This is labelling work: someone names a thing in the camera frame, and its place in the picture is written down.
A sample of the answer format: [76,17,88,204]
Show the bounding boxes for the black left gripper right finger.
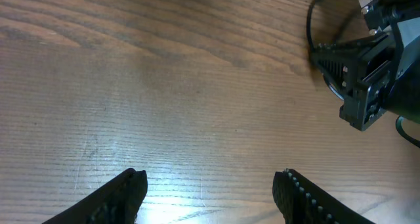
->
[272,169,373,224]

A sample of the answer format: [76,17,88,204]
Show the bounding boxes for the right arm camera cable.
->
[395,116,420,149]

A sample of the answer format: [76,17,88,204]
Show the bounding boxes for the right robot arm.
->
[272,0,419,224]

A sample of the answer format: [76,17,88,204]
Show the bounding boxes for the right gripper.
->
[310,34,395,131]

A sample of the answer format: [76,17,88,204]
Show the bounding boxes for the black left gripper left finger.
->
[45,168,148,224]

